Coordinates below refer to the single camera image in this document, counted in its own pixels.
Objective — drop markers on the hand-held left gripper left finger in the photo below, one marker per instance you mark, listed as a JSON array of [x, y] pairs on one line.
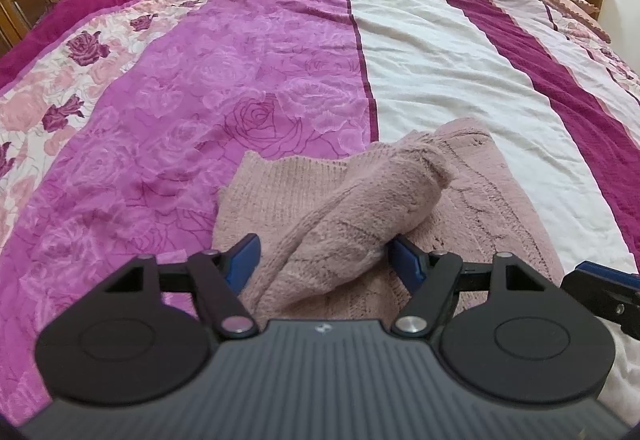
[[245, 256]]

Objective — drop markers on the floral purple bed blanket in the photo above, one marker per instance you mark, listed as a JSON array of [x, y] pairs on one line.
[[225, 69]]

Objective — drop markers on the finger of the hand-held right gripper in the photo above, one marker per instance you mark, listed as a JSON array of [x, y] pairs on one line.
[[610, 271]]

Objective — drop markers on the pink knit cardigan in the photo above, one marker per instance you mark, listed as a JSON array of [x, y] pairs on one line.
[[370, 210]]

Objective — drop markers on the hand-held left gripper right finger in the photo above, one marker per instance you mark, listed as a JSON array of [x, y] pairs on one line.
[[407, 261]]

